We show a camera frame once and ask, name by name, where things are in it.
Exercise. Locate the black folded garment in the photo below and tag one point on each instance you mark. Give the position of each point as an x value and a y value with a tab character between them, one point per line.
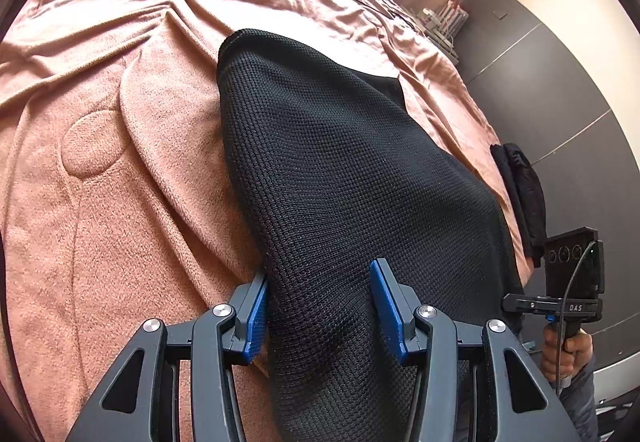
525	202

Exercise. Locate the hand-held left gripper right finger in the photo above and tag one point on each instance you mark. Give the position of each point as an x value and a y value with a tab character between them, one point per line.
387	307

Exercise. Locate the white rack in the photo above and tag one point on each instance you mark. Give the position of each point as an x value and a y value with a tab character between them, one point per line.
445	19

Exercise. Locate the person's leg in grey jeans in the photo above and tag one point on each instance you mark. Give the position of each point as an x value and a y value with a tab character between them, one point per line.
582	402

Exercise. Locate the black knit pants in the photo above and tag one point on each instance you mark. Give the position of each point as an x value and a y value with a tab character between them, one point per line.
340	171

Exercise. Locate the person's right hand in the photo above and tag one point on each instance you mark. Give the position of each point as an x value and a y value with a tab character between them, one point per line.
581	347

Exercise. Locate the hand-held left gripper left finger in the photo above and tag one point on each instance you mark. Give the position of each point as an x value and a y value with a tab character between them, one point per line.
257	317

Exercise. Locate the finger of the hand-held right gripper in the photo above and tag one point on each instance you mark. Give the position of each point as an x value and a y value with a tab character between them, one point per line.
515	304

